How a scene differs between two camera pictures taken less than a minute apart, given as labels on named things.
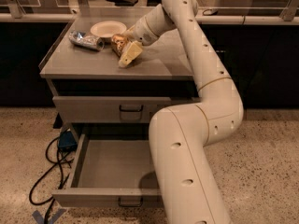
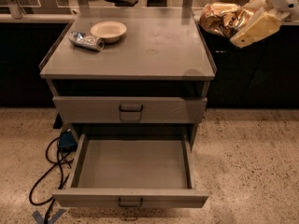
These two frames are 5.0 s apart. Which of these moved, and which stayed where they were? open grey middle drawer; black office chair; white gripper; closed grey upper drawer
Moved: white gripper
Stayed: closed grey upper drawer; open grey middle drawer; black office chair
